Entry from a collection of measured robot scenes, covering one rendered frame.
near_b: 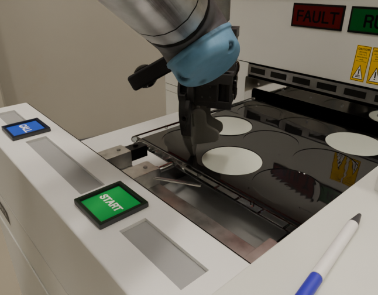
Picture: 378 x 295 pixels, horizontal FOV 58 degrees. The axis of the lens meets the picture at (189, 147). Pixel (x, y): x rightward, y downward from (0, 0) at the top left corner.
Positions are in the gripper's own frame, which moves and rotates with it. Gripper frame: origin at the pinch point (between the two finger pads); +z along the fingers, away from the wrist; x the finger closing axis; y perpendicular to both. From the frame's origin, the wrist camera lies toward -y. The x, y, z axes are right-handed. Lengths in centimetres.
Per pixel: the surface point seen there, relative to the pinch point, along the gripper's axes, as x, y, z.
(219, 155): 0.8, 5.1, 1.3
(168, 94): 60, -22, 11
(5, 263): 43, -97, 91
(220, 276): -31.0, 10.1, -4.7
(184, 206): -12.1, 2.2, 3.3
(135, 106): 186, -88, 64
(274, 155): 2.8, 14.3, 1.3
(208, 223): -14.9, 6.3, 3.3
